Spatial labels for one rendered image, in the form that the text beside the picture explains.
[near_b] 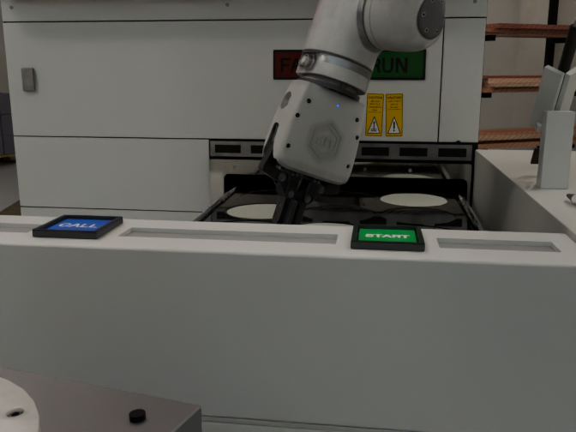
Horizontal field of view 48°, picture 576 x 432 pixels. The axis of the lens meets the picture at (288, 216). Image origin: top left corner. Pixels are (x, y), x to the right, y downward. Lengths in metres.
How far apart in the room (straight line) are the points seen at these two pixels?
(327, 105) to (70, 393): 0.46
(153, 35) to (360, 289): 0.76
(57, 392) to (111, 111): 0.84
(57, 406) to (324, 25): 0.51
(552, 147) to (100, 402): 0.56
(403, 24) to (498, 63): 6.89
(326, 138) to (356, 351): 0.30
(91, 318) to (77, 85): 0.71
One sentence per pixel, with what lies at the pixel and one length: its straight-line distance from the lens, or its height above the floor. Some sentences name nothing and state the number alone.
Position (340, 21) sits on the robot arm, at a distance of 0.73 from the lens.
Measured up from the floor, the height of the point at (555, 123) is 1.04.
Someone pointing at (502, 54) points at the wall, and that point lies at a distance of 7.56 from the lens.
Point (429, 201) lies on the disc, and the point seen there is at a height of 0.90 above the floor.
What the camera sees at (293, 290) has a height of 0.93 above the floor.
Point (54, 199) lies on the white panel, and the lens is 1.25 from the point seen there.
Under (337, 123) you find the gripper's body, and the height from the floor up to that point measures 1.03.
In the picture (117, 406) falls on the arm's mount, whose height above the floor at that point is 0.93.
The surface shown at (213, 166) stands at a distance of 1.12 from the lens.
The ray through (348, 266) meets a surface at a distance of 0.48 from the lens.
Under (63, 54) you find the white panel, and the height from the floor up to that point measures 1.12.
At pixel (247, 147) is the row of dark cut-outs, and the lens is 1.11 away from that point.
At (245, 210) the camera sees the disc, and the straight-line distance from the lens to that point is 0.90.
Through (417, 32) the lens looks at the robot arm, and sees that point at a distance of 0.69.
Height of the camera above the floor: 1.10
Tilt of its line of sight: 13 degrees down
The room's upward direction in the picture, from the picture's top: straight up
